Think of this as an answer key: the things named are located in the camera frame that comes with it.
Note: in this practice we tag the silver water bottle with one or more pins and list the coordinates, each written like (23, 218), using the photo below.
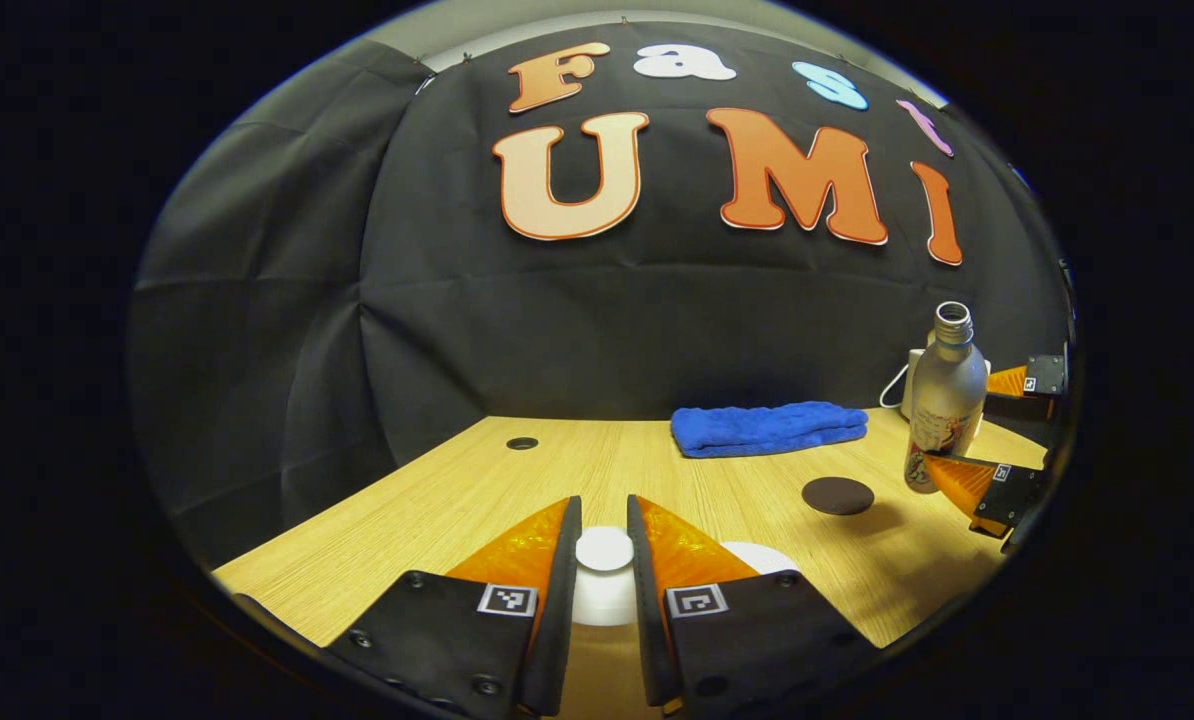
(945, 400)

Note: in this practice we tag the blue towel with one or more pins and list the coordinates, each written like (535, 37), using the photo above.
(767, 428)

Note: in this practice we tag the white teacup lid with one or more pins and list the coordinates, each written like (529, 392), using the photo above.
(604, 550)

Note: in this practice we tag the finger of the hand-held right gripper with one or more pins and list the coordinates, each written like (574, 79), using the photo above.
(1012, 495)
(1042, 378)

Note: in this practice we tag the dark round coaster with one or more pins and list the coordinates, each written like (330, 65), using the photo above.
(837, 495)

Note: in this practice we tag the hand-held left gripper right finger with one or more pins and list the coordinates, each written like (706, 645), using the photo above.
(647, 610)

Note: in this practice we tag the black backdrop cloth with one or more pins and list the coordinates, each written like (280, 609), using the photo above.
(607, 320)

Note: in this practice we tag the white teacup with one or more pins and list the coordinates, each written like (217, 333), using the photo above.
(757, 555)

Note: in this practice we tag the white toaster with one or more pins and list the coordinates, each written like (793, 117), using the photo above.
(912, 385)

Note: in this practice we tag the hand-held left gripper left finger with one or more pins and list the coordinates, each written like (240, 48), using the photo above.
(562, 600)

